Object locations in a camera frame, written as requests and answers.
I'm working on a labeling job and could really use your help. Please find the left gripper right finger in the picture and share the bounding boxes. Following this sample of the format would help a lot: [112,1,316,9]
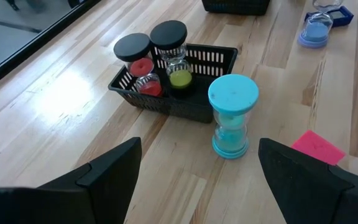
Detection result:
[258,138,358,224]

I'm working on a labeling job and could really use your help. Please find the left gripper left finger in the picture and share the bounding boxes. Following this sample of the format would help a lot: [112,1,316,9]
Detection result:
[0,136,143,224]

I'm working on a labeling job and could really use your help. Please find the pink plug adapter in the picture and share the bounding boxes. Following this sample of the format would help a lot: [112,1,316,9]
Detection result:
[290,129,347,166]

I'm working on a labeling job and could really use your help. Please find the teal sand timer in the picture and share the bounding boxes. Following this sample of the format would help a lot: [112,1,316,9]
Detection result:
[208,73,260,160]

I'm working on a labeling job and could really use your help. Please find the red sand timer black caps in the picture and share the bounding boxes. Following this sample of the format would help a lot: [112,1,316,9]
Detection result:
[113,32,163,97]

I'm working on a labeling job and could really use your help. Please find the purple sand timer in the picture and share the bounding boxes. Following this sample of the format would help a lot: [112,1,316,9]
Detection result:
[296,0,344,49]

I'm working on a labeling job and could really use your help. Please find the yellow sand timer black caps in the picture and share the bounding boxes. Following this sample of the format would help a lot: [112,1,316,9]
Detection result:
[149,20,195,94]

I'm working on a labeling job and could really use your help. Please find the dark blue pencil sharpener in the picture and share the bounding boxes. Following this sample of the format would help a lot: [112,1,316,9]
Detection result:
[304,5,355,28]

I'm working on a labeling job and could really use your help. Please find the black plastic mesh basket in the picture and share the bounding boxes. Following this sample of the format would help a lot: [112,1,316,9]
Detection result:
[201,0,272,16]
[108,43,239,124]

